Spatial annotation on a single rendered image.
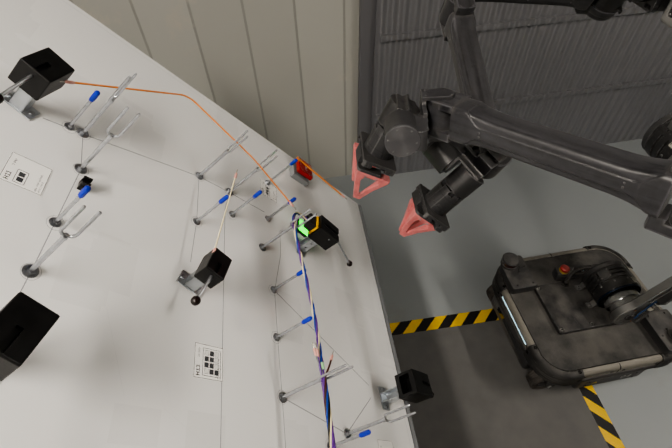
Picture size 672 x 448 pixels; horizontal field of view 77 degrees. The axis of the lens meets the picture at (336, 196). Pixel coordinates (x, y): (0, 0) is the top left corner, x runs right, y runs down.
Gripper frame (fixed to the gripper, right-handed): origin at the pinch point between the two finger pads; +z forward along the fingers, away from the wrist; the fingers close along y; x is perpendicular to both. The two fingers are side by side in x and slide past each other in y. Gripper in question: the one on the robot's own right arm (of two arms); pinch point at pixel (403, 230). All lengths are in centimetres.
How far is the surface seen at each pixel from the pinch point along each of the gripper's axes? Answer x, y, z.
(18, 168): -63, 23, 10
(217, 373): -27.6, 35.5, 16.1
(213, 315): -30.7, 27.2, 15.5
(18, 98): -69, 14, 7
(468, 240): 105, -100, 41
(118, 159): -54, 11, 11
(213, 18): -60, -123, 33
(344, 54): -3, -137, 14
